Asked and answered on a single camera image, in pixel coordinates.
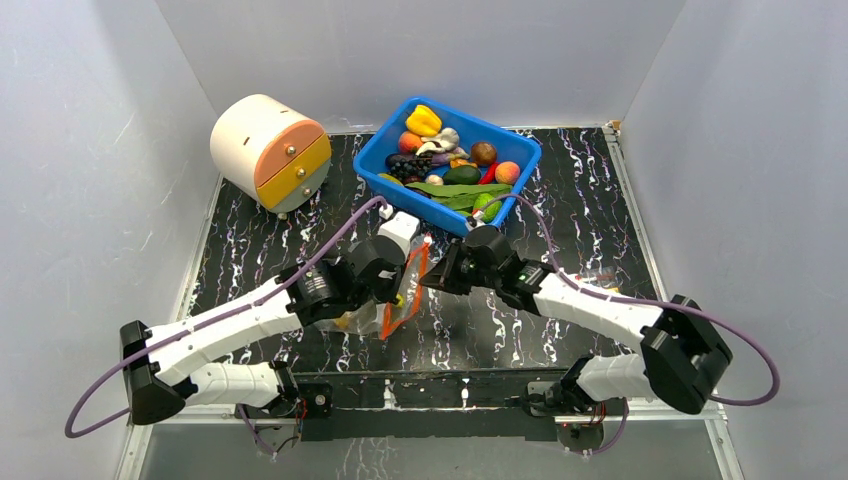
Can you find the light green toy fruit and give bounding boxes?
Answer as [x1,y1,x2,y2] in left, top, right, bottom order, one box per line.
[472,193,503,223]

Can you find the clear orange zip bag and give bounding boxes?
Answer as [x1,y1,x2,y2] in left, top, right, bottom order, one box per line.
[316,233,433,340]

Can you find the yellow toy banana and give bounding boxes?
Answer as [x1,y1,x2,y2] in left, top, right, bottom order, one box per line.
[333,294,405,335]

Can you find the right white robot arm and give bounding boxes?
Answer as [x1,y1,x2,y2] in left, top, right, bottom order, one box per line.
[420,226,733,417]

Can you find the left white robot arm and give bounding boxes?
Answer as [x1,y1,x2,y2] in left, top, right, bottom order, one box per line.
[119,234,412,425]

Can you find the green toy leaf vegetable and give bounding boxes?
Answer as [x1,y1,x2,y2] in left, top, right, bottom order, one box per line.
[405,182,512,211]

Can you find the red toy chili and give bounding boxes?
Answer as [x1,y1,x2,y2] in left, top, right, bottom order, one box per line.
[478,163,499,185]

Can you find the dark green toy avocado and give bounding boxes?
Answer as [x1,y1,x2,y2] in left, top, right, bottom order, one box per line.
[442,165,482,185]

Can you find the toy peach right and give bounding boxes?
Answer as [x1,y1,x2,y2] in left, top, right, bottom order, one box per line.
[494,161,522,185]

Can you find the toy peach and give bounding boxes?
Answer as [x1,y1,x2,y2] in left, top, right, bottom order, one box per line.
[494,161,522,185]
[397,131,423,154]

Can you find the toy mushroom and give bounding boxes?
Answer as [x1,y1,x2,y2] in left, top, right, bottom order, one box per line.
[425,174,444,185]

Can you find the dark purple toy grapes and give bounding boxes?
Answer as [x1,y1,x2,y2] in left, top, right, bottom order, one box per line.
[385,153,434,185]

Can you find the blue plastic bin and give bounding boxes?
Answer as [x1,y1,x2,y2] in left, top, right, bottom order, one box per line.
[353,97,542,237]

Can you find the coloured marker pack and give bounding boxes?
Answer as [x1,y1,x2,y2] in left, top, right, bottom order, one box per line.
[576,266,620,293]

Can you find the toy peach left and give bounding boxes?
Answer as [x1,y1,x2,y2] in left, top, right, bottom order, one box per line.
[397,131,423,154]

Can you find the yellow toy bell pepper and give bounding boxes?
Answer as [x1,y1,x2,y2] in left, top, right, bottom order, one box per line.
[405,104,443,137]

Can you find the round cream drawer cabinet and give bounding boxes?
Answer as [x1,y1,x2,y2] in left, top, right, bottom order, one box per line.
[209,94,332,215]

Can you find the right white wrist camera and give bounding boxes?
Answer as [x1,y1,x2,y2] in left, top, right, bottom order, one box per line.
[465,209,491,231]

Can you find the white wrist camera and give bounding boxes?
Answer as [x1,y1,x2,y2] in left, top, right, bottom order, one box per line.
[465,209,491,231]
[378,211,420,259]

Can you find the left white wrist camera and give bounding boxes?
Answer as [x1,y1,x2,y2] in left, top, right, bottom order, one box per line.
[378,211,420,259]

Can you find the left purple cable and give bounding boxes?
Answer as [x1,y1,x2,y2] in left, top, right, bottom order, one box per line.
[64,195,395,440]

